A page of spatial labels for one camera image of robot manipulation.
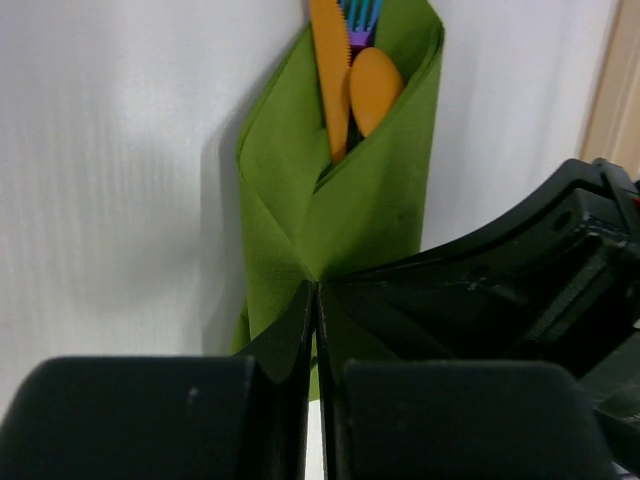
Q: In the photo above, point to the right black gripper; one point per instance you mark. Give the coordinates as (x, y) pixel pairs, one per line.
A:
(555, 279)

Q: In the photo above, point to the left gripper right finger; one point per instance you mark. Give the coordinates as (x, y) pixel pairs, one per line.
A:
(339, 341)

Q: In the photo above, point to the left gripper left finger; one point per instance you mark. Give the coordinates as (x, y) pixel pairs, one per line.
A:
(272, 403)

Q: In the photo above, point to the green paper napkin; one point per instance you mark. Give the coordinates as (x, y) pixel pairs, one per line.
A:
(305, 218)

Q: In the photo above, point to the orange plastic spoon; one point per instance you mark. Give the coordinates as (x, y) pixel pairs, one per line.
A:
(375, 85)

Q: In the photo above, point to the orange plastic knife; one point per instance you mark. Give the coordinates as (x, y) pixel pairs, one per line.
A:
(332, 54)

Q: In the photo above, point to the iridescent metal fork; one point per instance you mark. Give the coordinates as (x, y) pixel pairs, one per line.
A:
(361, 17)

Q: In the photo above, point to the beige utensil tray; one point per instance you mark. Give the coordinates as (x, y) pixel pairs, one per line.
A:
(612, 127)

